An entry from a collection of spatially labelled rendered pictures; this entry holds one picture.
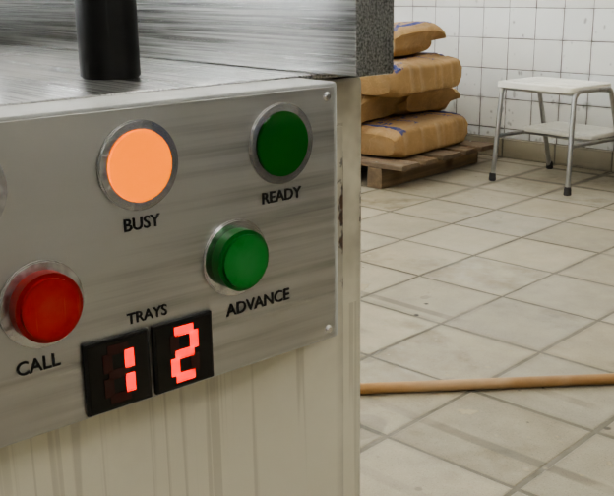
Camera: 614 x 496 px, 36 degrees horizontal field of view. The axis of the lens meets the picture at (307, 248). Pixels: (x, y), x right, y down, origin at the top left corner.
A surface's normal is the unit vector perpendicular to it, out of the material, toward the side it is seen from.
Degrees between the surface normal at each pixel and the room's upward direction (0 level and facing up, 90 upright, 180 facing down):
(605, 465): 0
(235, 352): 90
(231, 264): 90
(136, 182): 90
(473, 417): 0
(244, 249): 90
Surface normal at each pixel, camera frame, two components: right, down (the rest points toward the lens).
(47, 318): 0.65, 0.20
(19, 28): -0.76, 0.18
